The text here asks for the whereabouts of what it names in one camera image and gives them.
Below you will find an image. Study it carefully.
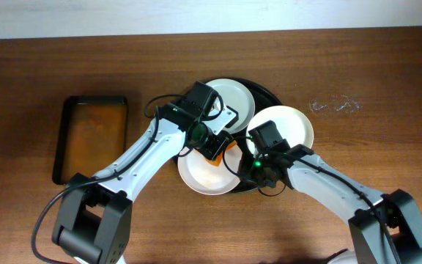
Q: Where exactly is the orange green scrub sponge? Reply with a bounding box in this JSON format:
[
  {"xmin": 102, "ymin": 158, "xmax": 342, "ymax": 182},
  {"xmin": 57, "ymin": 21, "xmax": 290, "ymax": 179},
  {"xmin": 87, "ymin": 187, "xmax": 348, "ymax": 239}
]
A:
[{"xmin": 204, "ymin": 141, "xmax": 237, "ymax": 166}]

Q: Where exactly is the white plate with sauce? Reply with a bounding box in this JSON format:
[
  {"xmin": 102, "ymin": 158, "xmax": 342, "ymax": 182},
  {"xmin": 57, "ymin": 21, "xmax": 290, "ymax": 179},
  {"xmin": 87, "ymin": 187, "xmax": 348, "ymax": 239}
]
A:
[{"xmin": 177, "ymin": 145, "xmax": 243, "ymax": 195}]

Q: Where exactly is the cream plate with sauce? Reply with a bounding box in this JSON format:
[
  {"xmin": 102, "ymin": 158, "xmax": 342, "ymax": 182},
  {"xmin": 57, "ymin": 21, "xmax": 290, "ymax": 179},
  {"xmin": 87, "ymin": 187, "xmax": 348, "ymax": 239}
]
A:
[{"xmin": 246, "ymin": 106, "xmax": 314, "ymax": 148}]

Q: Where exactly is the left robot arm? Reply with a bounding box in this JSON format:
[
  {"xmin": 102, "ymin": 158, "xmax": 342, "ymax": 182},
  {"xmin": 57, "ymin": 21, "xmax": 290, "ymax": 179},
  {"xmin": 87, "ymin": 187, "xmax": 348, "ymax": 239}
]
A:
[{"xmin": 51, "ymin": 81, "xmax": 239, "ymax": 263}]

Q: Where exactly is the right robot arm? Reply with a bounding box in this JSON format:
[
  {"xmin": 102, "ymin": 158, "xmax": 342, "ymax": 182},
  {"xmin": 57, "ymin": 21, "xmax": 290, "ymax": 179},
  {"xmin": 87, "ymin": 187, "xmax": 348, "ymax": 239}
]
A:
[{"xmin": 249, "ymin": 121, "xmax": 422, "ymax": 264}]

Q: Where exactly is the round black serving tray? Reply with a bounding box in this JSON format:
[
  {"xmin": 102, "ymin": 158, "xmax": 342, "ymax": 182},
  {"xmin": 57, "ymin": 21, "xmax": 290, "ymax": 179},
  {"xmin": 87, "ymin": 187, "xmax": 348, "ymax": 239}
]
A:
[{"xmin": 174, "ymin": 78, "xmax": 281, "ymax": 194}]

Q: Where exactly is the black rectangular water tray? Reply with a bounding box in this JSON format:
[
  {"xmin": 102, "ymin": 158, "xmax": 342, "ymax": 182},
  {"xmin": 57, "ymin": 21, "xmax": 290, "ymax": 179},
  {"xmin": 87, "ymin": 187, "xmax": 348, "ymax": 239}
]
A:
[{"xmin": 52, "ymin": 95, "xmax": 128, "ymax": 185}]

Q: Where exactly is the grey-white plate with sauce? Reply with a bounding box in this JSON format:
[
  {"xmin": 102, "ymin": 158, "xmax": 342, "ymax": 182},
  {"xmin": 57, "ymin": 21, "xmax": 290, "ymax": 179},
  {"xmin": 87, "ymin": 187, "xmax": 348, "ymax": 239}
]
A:
[{"xmin": 207, "ymin": 78, "xmax": 256, "ymax": 134}]

